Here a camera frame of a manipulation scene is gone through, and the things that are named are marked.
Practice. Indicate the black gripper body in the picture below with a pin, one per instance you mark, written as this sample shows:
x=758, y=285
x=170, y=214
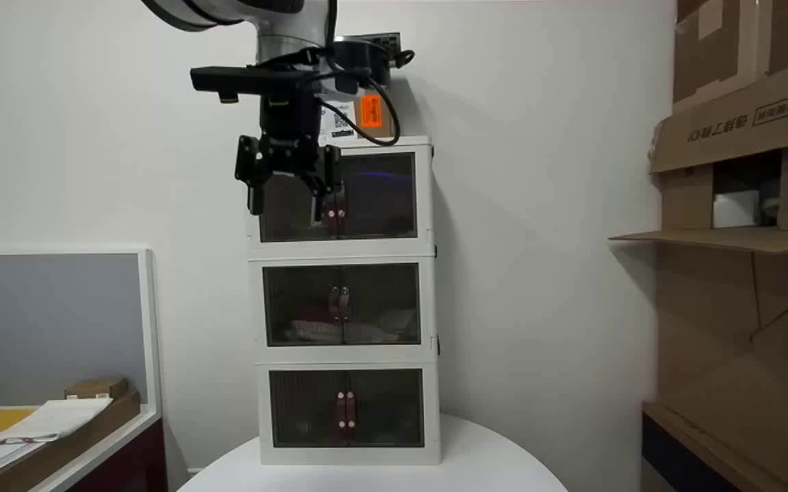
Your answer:
x=292, y=124

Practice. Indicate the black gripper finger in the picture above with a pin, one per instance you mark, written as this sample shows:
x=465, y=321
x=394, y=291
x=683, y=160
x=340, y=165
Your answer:
x=252, y=165
x=330, y=173

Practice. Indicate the dark transparent cabinet door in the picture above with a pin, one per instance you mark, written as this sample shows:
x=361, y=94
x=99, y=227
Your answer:
x=298, y=302
x=307, y=410
x=381, y=302
x=286, y=214
x=381, y=195
x=385, y=410

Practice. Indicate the small brown cardboard box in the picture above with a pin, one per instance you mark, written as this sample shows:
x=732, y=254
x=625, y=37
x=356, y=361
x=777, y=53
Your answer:
x=97, y=388

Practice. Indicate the desk with dark red front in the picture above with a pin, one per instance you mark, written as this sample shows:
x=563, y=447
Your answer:
x=123, y=459

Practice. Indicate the flat cardboard tray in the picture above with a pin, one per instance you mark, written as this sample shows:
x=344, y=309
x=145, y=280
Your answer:
x=55, y=451

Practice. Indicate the cardboard box with cutout hole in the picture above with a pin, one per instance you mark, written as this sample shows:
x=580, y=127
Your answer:
x=739, y=127

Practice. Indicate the large creased cardboard box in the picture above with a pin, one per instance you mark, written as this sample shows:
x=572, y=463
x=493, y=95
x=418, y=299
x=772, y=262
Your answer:
x=732, y=329

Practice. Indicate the plain brown cardboard box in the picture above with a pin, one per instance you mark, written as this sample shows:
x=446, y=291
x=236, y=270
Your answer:
x=739, y=37

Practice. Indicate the cardboard box with black stripe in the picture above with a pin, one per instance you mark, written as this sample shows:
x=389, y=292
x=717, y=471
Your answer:
x=686, y=455

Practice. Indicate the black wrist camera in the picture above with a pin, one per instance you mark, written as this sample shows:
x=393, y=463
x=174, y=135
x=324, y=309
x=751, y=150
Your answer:
x=245, y=79

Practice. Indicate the white stacked cabinet frame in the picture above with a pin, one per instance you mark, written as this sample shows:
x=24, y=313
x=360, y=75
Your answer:
x=430, y=302

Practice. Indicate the grey partition panel white frame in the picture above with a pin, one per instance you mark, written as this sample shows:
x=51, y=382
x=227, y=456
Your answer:
x=47, y=317

